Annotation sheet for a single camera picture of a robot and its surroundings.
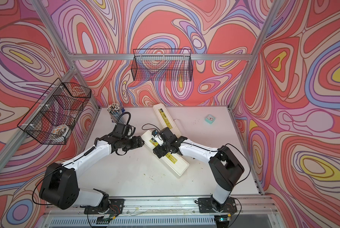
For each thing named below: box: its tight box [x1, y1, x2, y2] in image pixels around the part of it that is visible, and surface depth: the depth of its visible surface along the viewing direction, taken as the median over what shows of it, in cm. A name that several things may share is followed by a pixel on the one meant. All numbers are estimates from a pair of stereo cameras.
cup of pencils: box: [107, 103, 126, 124], surface depth 98 cm
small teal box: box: [204, 114, 216, 124], surface depth 111 cm
